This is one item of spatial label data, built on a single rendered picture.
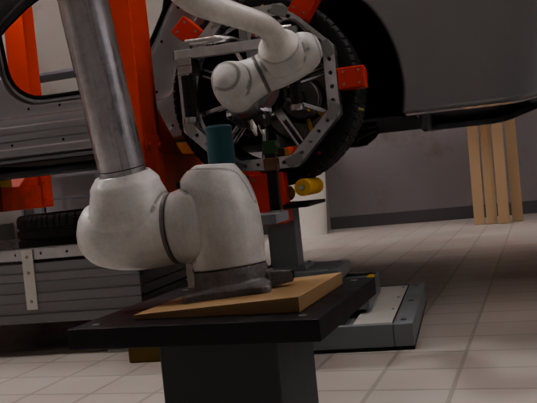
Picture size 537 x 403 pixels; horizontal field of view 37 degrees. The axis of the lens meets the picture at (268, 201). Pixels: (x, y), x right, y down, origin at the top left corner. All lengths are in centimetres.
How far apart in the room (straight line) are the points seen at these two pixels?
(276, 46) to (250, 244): 56
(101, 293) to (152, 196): 125
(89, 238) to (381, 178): 641
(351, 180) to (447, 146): 100
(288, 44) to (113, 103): 52
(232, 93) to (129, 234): 50
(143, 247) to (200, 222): 14
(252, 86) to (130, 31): 83
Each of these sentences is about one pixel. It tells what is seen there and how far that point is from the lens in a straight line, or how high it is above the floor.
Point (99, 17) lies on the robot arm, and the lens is 169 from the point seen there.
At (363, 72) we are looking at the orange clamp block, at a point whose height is 86.
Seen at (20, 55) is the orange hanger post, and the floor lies 162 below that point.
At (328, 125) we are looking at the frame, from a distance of 264.
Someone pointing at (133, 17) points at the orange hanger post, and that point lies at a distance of 279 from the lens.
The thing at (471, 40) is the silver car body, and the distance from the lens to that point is 306.
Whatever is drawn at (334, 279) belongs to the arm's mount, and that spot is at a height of 32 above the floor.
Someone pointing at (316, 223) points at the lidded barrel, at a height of 11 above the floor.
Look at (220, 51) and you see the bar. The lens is 254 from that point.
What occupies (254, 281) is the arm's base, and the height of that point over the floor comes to 34.
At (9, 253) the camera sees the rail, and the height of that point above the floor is 38.
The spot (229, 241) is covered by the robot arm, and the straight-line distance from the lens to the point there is 161.
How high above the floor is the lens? 54
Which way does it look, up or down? 1 degrees down
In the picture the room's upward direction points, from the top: 6 degrees counter-clockwise
